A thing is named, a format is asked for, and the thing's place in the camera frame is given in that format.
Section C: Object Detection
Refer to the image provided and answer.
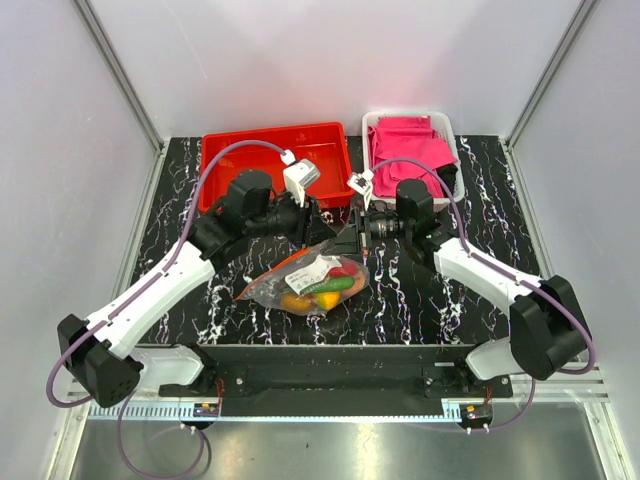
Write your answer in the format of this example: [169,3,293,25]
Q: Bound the clear zip top bag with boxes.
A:
[236,240,370,316]

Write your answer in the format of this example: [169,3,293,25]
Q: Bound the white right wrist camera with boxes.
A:
[347,170,374,210]

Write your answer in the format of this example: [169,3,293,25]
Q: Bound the black marble pattern mat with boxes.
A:
[143,135,547,345]

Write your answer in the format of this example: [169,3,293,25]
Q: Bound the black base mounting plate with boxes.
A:
[157,343,516,416]

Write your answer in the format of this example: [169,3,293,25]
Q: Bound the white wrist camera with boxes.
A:
[347,170,374,210]
[280,150,321,206]

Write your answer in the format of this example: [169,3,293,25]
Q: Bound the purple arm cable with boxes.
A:
[45,139,296,407]
[367,157,599,375]

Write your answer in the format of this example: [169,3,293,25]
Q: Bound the white slotted cable duct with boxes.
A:
[88,401,221,422]

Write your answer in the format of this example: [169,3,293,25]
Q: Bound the red plastic tray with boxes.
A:
[199,122,353,212]

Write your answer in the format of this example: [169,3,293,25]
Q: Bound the left aluminium frame post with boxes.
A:
[71,0,164,154]

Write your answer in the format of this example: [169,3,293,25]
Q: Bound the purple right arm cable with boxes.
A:
[367,157,599,375]

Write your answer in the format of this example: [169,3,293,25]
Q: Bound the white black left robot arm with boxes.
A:
[56,162,334,408]

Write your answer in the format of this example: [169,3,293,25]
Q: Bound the white plastic basket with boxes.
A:
[362,111,465,211]

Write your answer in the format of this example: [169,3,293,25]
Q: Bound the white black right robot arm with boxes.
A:
[332,172,595,397]

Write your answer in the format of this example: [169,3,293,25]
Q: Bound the aluminium frame post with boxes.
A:
[505,0,600,150]
[71,0,164,154]

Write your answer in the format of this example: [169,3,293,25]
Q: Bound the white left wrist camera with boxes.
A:
[280,150,321,206]

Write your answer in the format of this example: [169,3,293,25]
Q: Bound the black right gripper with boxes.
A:
[322,202,412,258]

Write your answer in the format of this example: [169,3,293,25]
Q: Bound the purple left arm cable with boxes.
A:
[45,139,296,407]

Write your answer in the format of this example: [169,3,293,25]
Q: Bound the right aluminium frame post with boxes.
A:
[505,0,600,150]

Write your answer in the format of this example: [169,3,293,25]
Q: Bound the pink cloth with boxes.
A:
[367,117,458,198]

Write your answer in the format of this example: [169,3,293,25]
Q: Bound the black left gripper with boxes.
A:
[246,185,337,249]

